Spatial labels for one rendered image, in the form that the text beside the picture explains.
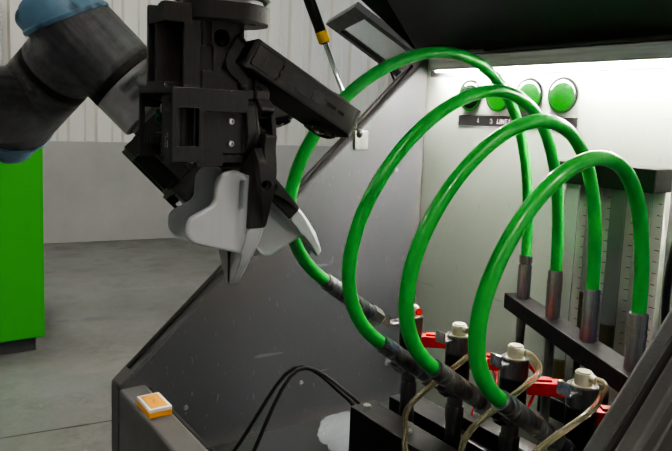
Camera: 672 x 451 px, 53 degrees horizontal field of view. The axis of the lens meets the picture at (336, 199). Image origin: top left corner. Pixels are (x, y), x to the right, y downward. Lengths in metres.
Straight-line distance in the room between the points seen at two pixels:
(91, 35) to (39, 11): 0.05
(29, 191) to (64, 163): 3.21
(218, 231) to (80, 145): 6.62
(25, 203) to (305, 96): 3.45
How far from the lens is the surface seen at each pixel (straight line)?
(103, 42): 0.67
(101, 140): 7.16
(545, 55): 1.01
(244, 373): 1.10
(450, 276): 1.18
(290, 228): 0.68
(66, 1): 0.68
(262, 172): 0.50
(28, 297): 4.03
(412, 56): 0.78
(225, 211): 0.51
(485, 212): 1.12
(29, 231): 3.96
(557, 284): 0.88
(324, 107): 0.54
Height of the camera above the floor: 1.34
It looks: 7 degrees down
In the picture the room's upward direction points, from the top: 2 degrees clockwise
